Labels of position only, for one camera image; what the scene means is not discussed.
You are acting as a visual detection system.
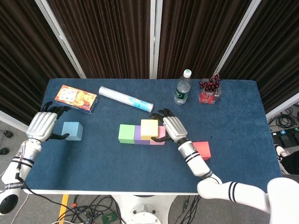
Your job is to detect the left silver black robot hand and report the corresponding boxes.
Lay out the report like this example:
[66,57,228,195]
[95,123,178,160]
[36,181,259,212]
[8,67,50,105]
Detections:
[25,101,72,142]

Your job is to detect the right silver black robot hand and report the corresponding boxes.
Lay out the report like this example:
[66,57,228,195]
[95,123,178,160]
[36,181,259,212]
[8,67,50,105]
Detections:
[149,107,189,144]

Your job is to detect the pink foam cube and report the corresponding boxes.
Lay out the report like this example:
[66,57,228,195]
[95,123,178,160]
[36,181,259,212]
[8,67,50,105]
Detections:
[149,126,166,146]

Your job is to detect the yellow foam cube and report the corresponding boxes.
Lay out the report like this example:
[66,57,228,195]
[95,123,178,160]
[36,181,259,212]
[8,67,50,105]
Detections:
[140,119,159,140]

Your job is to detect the light blue foam cube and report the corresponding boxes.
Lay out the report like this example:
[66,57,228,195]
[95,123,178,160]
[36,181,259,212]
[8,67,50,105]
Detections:
[61,121,84,141]

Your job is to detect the purple foam cube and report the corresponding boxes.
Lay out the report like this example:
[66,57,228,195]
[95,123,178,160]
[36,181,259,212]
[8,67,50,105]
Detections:
[134,125,150,145]

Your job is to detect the green foam cube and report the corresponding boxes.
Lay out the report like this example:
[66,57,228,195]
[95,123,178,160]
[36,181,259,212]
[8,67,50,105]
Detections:
[118,124,136,144]

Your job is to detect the red foam cube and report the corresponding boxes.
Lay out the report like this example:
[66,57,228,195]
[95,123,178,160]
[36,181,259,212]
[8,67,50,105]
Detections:
[192,141,212,161]

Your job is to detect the clear green-label water bottle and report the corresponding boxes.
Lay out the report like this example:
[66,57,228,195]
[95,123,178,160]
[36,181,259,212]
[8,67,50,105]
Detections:
[173,69,192,105]

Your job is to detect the blue orange snack box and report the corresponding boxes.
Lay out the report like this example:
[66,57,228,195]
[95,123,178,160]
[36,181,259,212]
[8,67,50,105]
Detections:
[54,84,99,114]

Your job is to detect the clear plastic box red contents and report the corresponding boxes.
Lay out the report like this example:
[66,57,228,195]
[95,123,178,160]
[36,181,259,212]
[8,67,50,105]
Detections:
[198,78,222,105]

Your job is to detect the blue table cloth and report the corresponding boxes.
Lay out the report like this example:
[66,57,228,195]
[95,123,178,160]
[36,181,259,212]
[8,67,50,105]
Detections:
[24,78,287,193]

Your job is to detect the dark red grape bunch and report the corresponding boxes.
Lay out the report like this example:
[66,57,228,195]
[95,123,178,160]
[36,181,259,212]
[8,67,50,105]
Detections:
[199,73,221,92]

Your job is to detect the white plastic wrap roll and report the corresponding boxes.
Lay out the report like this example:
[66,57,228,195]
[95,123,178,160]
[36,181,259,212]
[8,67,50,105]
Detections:
[98,86,154,114]

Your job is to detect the dark brown pleated curtain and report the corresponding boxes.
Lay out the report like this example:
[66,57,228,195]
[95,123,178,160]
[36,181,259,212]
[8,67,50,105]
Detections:
[0,0,80,129]
[219,0,299,114]
[46,0,152,79]
[157,0,253,79]

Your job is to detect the yellow floor tape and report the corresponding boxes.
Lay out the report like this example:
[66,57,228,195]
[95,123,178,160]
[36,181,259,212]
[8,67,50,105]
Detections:
[57,194,70,219]

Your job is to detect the white black sneaker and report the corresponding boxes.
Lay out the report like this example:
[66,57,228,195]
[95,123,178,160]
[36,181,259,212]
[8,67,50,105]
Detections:
[275,144,290,161]

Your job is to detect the green circuit board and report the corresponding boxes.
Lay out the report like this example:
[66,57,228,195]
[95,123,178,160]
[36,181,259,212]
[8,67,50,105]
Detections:
[102,212,115,224]

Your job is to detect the person leg black trousers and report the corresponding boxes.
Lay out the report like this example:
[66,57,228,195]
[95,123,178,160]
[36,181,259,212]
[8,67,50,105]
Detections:
[280,151,299,175]

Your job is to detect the white partition base rail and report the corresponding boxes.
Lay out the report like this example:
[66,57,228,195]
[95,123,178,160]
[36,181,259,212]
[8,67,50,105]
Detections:
[0,109,36,136]
[266,93,299,119]

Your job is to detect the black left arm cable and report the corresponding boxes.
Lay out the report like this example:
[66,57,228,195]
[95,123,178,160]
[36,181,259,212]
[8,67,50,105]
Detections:
[15,163,71,208]

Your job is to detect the white table frame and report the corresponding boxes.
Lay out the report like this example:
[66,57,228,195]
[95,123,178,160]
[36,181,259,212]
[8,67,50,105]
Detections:
[23,189,201,196]

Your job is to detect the black cables green connector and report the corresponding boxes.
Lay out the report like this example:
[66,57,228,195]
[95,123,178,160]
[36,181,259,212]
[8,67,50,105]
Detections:
[179,195,203,224]

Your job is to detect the white floor cable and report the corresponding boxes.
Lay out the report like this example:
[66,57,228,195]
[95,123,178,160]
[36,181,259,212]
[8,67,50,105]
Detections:
[14,192,30,220]

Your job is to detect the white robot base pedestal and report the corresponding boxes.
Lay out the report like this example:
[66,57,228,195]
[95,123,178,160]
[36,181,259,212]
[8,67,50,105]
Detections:
[112,194,178,224]

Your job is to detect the black floor cable tangle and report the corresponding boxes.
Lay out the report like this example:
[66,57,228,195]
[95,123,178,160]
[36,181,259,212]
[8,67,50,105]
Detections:
[57,195,123,224]

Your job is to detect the white partition post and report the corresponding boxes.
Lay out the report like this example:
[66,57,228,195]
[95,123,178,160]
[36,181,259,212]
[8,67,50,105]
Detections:
[149,0,164,79]
[35,0,86,79]
[214,0,262,75]

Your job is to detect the coiled black cables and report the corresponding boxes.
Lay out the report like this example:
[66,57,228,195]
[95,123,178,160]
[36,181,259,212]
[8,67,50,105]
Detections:
[268,104,299,131]

